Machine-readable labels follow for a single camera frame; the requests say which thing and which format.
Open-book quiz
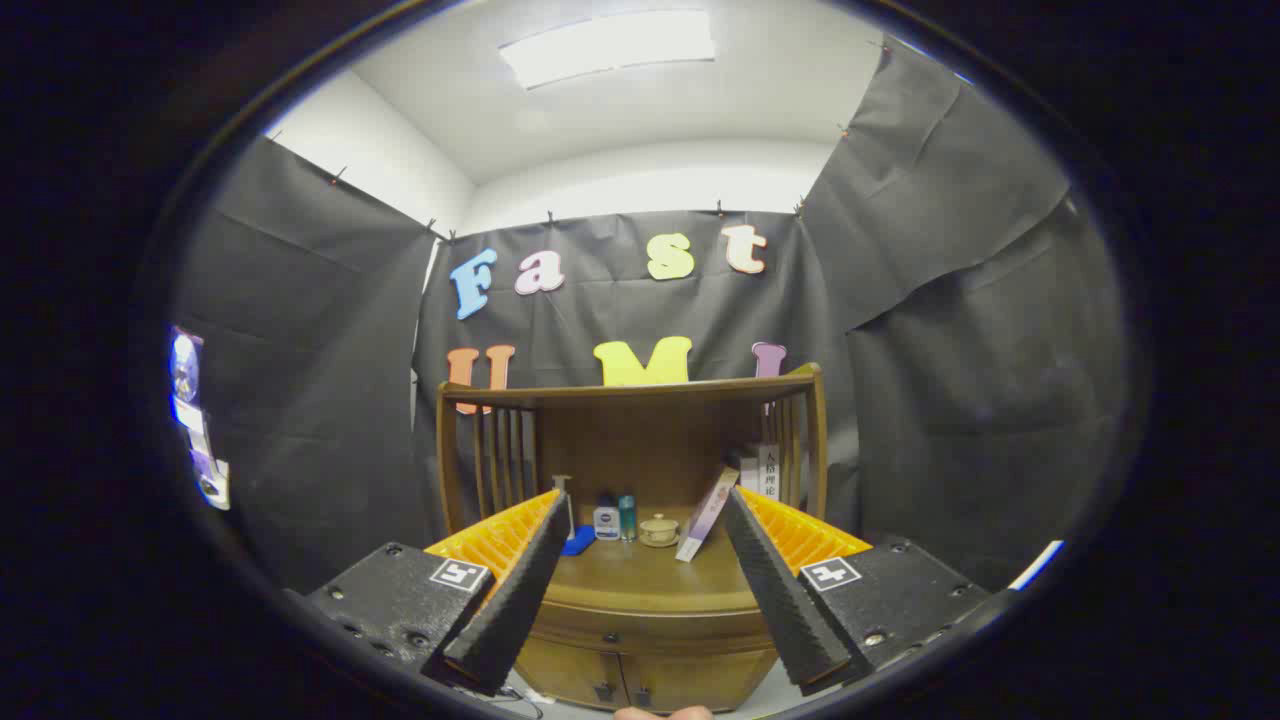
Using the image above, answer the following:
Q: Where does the wooden drawer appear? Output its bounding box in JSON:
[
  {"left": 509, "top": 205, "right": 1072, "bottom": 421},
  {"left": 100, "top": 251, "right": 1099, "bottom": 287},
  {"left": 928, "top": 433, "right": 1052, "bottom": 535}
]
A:
[{"left": 530, "top": 595, "right": 779, "bottom": 658}]

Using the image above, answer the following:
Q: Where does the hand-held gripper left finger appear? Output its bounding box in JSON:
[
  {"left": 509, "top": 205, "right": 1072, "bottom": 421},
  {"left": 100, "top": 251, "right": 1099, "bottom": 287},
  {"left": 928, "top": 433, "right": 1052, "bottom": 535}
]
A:
[{"left": 305, "top": 488, "right": 573, "bottom": 698}]

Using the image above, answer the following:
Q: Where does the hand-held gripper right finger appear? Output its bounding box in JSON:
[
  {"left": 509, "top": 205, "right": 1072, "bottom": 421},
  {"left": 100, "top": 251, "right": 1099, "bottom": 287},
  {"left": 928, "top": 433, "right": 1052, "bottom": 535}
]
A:
[{"left": 720, "top": 486, "right": 991, "bottom": 698}]

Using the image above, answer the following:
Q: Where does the ceiling light panel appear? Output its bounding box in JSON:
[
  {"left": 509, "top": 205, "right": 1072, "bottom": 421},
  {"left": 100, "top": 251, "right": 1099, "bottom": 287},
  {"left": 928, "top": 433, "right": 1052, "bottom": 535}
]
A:
[{"left": 498, "top": 10, "right": 717, "bottom": 91}]

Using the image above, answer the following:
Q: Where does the pink purple book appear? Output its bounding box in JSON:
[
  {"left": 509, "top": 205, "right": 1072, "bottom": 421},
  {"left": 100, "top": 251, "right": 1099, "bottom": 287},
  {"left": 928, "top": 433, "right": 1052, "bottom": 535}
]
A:
[{"left": 675, "top": 466, "right": 741, "bottom": 563}]

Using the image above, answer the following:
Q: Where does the wooden cabinet with slatted hutch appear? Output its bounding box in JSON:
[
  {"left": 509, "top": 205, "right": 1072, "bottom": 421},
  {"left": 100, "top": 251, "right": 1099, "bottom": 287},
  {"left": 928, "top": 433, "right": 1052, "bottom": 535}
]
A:
[{"left": 435, "top": 362, "right": 831, "bottom": 713}]

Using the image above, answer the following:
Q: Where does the white shelf with colourful items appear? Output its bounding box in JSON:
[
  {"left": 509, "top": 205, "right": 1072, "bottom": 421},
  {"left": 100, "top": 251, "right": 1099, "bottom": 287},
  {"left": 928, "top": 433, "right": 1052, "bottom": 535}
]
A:
[{"left": 168, "top": 325, "right": 231, "bottom": 512}]

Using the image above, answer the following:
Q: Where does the wooden countertop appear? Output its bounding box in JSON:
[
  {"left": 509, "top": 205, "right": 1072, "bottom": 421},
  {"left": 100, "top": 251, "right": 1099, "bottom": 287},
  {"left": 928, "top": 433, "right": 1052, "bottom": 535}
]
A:
[{"left": 545, "top": 505, "right": 761, "bottom": 616}]

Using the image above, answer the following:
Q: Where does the wooden cabinet door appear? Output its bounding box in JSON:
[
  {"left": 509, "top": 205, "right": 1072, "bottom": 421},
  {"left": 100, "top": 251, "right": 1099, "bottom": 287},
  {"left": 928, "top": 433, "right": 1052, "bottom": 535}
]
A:
[
  {"left": 515, "top": 635, "right": 631, "bottom": 711},
  {"left": 620, "top": 648, "right": 779, "bottom": 713}
]

